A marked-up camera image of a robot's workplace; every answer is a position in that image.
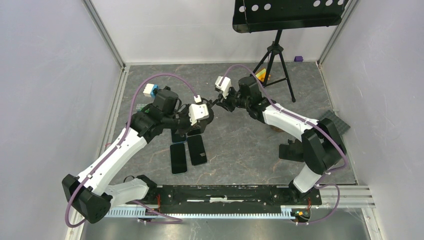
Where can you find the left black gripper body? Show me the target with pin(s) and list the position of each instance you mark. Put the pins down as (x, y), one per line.
(194, 125)

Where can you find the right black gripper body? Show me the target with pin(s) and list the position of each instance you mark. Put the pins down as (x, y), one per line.
(232, 100)

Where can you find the black round-base phone stand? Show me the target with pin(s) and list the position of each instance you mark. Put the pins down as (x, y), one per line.
(208, 106)

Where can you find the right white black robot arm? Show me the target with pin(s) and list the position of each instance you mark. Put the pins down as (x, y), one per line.
(318, 143)

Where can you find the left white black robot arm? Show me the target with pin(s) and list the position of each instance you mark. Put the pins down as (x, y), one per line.
(90, 192)

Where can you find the black square-base phone holder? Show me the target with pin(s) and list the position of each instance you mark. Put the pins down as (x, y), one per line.
(292, 151)

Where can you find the black music stand tripod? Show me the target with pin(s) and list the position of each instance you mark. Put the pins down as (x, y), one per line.
(251, 16)

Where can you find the middle black smartphone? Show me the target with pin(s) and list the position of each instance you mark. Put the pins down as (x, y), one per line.
(196, 150)

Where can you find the blue-edged black smartphone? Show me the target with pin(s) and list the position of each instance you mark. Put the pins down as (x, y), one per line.
(177, 138)

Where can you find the lower left black smartphone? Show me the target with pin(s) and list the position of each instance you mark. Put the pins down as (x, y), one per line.
(178, 159)

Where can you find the orange yellow block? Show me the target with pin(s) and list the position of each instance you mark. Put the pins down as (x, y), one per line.
(261, 75)

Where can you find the white and blue blocks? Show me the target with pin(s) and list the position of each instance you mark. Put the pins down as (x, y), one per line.
(150, 90)

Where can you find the green white blue blocks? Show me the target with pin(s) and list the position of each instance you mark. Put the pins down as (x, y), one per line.
(143, 106)

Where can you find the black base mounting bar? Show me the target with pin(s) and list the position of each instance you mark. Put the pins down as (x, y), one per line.
(228, 199)

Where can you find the purple block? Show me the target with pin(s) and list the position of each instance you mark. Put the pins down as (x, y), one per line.
(298, 58)

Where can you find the grey studded baseplate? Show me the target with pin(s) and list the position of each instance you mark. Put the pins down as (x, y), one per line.
(341, 126)

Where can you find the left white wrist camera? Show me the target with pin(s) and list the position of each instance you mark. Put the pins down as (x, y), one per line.
(196, 111)

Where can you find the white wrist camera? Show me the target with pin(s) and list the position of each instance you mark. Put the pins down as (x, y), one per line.
(196, 111)
(222, 85)

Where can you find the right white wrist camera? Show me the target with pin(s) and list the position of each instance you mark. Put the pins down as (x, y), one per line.
(222, 85)

